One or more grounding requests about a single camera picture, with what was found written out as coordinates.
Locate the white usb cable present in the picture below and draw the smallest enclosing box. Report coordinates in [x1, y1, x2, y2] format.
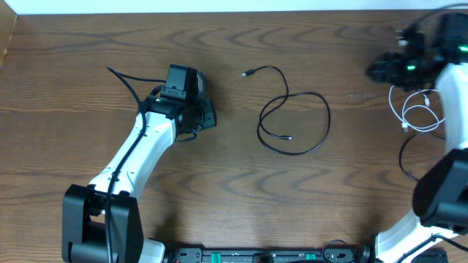
[388, 85, 447, 133]

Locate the black usb cable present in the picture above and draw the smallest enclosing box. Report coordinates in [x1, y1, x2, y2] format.
[241, 65, 332, 156]

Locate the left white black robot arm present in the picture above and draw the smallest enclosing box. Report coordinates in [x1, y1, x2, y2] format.
[61, 96, 216, 263]

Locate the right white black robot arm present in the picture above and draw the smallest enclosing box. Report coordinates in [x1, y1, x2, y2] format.
[366, 51, 467, 262]

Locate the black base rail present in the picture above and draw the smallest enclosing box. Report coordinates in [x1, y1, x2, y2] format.
[162, 245, 376, 263]

